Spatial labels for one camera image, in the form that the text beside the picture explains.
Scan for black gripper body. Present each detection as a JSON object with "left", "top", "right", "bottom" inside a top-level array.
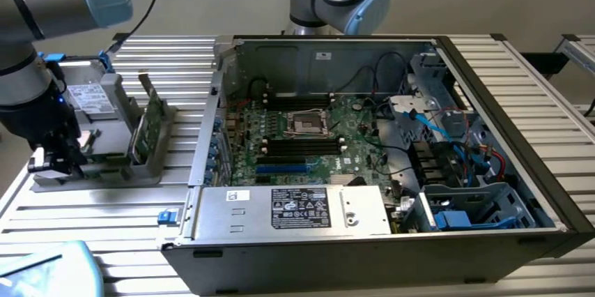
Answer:
[{"left": 0, "top": 100, "right": 82, "bottom": 153}]

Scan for silver power supply unit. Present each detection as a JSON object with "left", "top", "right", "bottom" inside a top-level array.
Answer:
[{"left": 191, "top": 184, "right": 393, "bottom": 239}]

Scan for blue expansion slot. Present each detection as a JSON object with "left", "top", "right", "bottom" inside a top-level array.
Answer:
[{"left": 254, "top": 164, "right": 311, "bottom": 175}]

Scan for black RAM slot bank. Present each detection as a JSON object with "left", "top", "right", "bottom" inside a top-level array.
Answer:
[
  {"left": 266, "top": 91, "right": 337, "bottom": 112},
  {"left": 259, "top": 136, "right": 349, "bottom": 158}
]

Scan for grey parts rack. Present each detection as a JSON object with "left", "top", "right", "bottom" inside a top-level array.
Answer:
[{"left": 30, "top": 73, "right": 179, "bottom": 192}]

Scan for CPU chip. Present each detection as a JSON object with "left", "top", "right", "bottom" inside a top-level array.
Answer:
[{"left": 79, "top": 128, "right": 103, "bottom": 154}]

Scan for black expansion slot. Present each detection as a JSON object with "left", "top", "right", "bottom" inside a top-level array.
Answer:
[{"left": 257, "top": 155, "right": 309, "bottom": 166}]

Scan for metal CPU socket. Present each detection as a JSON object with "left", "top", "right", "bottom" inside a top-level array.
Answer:
[{"left": 282, "top": 110, "right": 335, "bottom": 138}]

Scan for grey metal disk bay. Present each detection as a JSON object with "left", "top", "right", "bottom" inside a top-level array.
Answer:
[{"left": 389, "top": 52, "right": 471, "bottom": 139}]

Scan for green motherboard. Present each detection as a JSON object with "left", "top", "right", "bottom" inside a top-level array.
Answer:
[{"left": 222, "top": 93, "right": 398, "bottom": 188}]

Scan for light blue data wire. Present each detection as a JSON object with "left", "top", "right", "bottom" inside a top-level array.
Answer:
[{"left": 403, "top": 109, "right": 490, "bottom": 186}]

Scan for green graphics card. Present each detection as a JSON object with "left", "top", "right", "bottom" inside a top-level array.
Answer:
[{"left": 129, "top": 73, "right": 170, "bottom": 166}]

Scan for red wire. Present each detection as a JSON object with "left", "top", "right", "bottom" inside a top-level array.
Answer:
[{"left": 482, "top": 146, "right": 511, "bottom": 176}]

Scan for thin black wire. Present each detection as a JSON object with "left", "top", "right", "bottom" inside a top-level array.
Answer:
[{"left": 334, "top": 51, "right": 411, "bottom": 98}]

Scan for metal slat side table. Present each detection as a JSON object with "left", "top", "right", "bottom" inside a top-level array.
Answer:
[{"left": 555, "top": 33, "right": 595, "bottom": 79}]

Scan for blue case latch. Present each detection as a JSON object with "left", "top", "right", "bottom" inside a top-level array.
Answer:
[{"left": 157, "top": 207, "right": 182, "bottom": 225}]

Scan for blue plug connector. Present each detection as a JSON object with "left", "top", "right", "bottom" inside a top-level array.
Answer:
[{"left": 435, "top": 209, "right": 474, "bottom": 232}]

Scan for black open PC case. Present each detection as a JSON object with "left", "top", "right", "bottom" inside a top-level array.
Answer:
[{"left": 159, "top": 33, "right": 595, "bottom": 297}]

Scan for silver disk with blue bracket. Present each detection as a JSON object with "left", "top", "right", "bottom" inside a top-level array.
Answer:
[{"left": 45, "top": 51, "right": 123, "bottom": 119}]

